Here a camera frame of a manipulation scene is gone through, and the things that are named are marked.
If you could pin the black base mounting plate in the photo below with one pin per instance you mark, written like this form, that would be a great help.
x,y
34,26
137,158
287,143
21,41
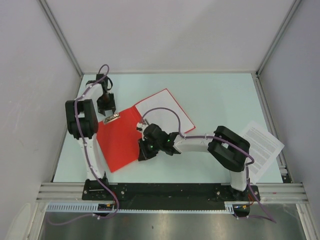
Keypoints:
x,y
170,193

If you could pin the aluminium frame rail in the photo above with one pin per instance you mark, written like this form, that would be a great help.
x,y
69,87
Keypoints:
x,y
276,193

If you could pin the red file folder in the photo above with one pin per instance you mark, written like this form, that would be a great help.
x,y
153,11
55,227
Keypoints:
x,y
118,140

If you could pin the white slotted cable duct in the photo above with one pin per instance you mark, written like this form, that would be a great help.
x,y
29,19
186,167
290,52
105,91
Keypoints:
x,y
103,208

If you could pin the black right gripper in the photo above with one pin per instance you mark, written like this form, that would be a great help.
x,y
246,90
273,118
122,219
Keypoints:
x,y
144,154

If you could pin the text printed paper sheet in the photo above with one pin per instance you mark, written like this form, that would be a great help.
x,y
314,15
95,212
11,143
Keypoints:
x,y
264,148

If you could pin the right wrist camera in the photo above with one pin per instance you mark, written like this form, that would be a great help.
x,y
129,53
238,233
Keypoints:
x,y
141,126

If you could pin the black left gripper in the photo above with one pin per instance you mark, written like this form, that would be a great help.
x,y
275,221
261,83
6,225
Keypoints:
x,y
109,106

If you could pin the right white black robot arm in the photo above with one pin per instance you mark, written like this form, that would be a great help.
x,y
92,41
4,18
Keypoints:
x,y
229,149

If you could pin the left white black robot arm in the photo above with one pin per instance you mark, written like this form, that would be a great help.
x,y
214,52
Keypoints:
x,y
83,125

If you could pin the metal folder clip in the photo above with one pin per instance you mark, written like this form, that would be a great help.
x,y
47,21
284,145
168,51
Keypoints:
x,y
111,118

